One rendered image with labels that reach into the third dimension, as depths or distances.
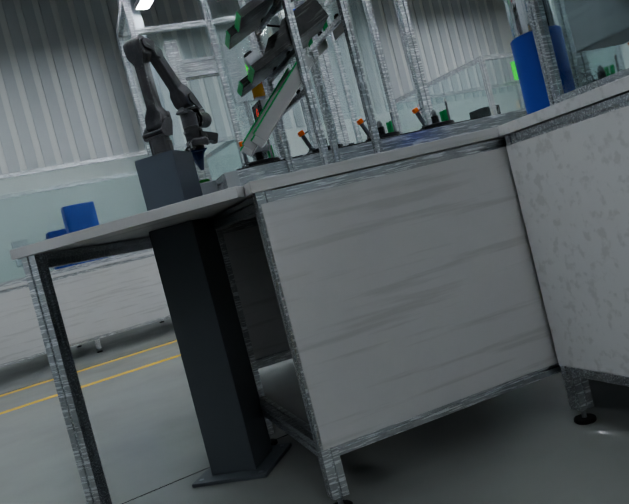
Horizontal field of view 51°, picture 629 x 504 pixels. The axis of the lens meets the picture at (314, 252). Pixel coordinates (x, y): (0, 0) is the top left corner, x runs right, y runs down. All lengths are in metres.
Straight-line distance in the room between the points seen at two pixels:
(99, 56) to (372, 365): 9.73
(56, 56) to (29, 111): 0.95
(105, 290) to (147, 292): 0.44
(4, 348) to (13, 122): 4.33
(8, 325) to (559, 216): 6.10
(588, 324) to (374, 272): 0.57
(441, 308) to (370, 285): 0.21
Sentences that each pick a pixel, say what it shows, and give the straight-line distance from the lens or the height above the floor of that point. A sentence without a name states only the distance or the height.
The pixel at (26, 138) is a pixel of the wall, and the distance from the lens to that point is 10.56.
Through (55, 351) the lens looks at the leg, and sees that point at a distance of 2.00.
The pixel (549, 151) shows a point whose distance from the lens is 1.80.
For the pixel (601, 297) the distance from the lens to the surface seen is 1.79.
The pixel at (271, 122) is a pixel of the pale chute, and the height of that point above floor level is 1.04.
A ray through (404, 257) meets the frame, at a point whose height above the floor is 0.58.
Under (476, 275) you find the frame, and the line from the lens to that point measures 1.86.
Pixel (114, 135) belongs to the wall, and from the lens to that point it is 10.76.
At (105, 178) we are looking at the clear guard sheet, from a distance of 7.50.
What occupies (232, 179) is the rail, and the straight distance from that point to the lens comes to 2.22.
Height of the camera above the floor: 0.71
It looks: 2 degrees down
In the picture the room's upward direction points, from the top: 14 degrees counter-clockwise
